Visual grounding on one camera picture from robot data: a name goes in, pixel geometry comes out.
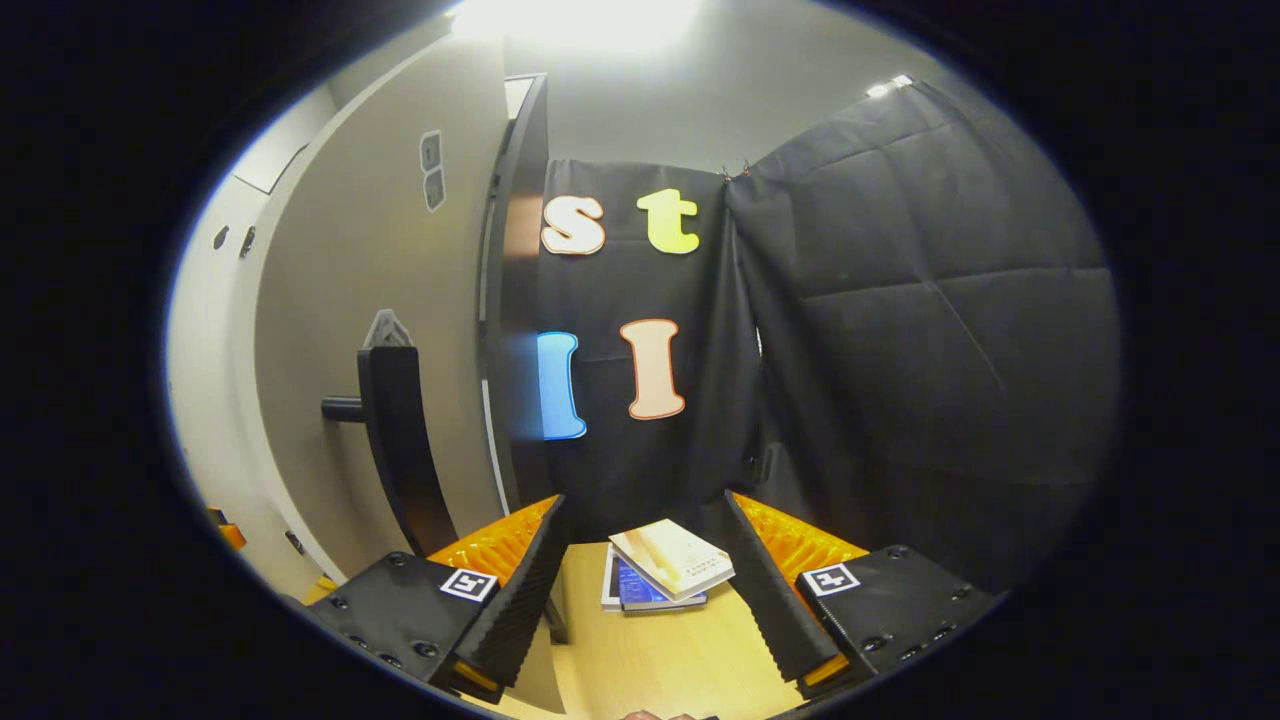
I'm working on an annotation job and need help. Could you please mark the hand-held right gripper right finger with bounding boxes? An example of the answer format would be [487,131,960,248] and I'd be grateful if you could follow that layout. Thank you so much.
[720,488,1001,701]

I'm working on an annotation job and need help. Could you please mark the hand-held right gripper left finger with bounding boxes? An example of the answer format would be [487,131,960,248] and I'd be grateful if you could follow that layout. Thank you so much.
[303,492,571,703]

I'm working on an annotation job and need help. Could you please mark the grey shoe cabinet door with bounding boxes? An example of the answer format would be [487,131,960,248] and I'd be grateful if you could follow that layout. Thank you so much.
[250,35,568,717]
[165,170,301,603]

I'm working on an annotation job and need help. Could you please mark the grey shoe cabinet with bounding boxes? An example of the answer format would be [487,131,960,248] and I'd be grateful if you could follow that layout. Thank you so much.
[165,35,571,717]

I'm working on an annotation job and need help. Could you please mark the cream book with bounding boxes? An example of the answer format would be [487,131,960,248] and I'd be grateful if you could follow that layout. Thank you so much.
[607,517,737,602]

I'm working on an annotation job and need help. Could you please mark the blue book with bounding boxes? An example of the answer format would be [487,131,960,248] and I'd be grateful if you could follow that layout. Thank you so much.
[614,555,709,612]

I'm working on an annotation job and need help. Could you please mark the black backdrop cloth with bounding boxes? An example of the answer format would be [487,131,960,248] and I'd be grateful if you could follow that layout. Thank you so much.
[533,78,1123,603]

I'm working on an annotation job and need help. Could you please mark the large ceiling light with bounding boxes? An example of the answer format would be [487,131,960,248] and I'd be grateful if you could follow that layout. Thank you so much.
[448,0,703,53]

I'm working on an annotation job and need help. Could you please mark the black door handle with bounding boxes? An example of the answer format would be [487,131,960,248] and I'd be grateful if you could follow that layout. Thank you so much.
[319,345,460,558]

